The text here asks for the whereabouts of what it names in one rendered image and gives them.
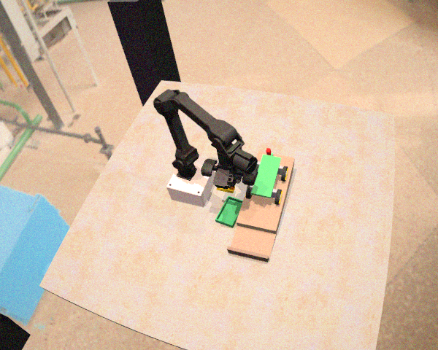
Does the tan wooden ramp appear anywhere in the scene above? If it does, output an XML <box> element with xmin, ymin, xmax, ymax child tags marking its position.
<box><xmin>227</xmin><ymin>154</ymin><xmax>295</xmax><ymax>262</ymax></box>

